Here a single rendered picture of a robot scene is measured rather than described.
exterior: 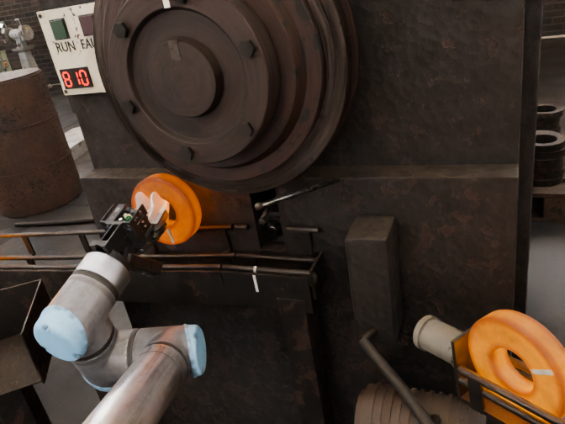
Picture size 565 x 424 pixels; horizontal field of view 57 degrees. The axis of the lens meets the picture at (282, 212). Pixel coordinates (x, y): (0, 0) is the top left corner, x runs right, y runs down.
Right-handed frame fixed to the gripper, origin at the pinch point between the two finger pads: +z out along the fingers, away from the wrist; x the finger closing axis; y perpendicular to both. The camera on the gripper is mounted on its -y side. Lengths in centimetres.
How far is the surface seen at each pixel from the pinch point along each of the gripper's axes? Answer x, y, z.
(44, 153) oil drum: 213, -85, 140
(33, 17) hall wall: 645, -131, 592
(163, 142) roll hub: -13.4, 19.6, -7.0
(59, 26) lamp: 20.8, 32.7, 18.6
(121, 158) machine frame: 18.0, 2.2, 12.7
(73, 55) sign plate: 20.1, 26.5, 17.4
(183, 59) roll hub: -21.7, 32.4, -4.3
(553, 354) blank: -72, -2, -26
